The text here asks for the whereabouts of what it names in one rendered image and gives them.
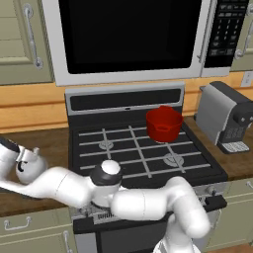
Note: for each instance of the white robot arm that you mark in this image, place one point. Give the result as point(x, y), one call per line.
point(141, 204)

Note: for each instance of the black and silver stove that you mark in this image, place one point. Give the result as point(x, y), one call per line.
point(131, 154)

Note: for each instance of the silver stove knob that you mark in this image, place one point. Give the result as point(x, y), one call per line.
point(211, 190)

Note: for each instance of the red pot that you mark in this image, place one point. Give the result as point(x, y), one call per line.
point(164, 126)

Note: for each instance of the silver microwave oven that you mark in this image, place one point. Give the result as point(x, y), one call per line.
point(131, 36)

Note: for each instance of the grey coffee machine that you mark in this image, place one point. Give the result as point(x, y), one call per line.
point(224, 115)

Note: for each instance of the black oven door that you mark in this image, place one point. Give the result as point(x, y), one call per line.
point(131, 238)

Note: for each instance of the beige drawer front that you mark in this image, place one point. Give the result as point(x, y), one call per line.
point(46, 224)
point(238, 187)

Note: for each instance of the beige base cupboard door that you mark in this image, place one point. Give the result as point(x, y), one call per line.
point(33, 245)
point(234, 224)

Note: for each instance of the white wall socket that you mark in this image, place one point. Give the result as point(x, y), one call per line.
point(247, 79)

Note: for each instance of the beige wall cupboard door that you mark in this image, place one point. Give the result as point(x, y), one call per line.
point(13, 39)
point(245, 64)

